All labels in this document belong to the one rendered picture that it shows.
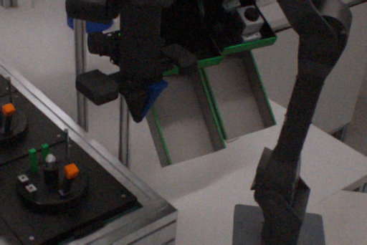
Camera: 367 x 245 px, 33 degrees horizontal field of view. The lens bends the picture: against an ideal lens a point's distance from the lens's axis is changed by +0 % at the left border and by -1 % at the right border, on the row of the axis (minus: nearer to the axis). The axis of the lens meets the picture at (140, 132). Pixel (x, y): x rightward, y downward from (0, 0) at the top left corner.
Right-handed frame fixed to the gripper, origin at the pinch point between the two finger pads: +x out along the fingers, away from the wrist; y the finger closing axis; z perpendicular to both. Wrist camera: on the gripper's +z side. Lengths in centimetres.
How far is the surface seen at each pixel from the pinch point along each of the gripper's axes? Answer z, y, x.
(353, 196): -9, -55, 40
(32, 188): 18.5, 10.1, 24.9
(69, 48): 88, -39, 39
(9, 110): 35.9, 5.4, 18.7
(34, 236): 10.4, 14.4, 28.4
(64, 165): 14.3, 5.3, 19.0
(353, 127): 78, -200, 125
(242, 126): 11.3, -37.4, 25.0
